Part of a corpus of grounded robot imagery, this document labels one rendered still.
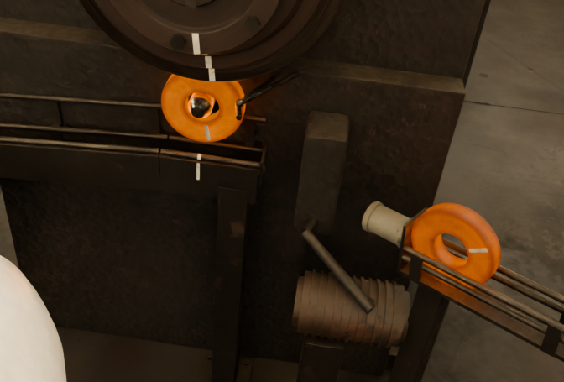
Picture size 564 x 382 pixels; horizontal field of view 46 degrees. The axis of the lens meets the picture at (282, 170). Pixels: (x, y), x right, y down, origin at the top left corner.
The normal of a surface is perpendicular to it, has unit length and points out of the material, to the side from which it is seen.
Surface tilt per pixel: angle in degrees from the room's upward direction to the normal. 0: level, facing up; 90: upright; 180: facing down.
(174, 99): 90
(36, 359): 59
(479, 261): 90
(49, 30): 0
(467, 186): 0
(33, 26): 0
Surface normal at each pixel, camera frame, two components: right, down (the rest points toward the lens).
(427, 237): -0.65, 0.41
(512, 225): 0.08, -0.79
